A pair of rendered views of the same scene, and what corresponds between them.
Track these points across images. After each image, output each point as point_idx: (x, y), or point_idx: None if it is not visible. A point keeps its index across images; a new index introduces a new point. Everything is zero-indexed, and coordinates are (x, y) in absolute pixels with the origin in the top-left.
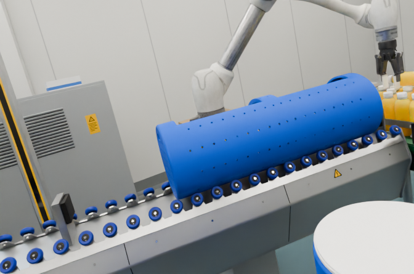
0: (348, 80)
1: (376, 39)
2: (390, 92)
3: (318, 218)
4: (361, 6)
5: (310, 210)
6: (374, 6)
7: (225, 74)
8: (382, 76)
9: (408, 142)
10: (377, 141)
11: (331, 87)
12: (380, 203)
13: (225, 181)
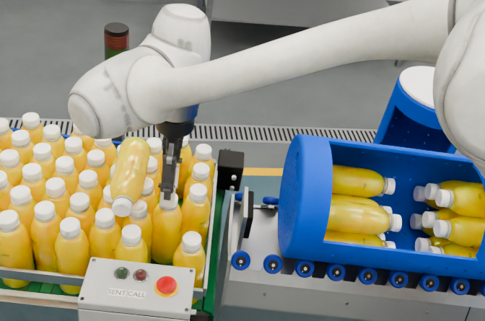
0: (334, 139)
1: (195, 114)
2: (195, 187)
3: None
4: (164, 63)
5: None
6: (210, 40)
7: None
8: (175, 185)
9: (219, 209)
10: (278, 208)
11: (374, 143)
12: (425, 100)
13: None
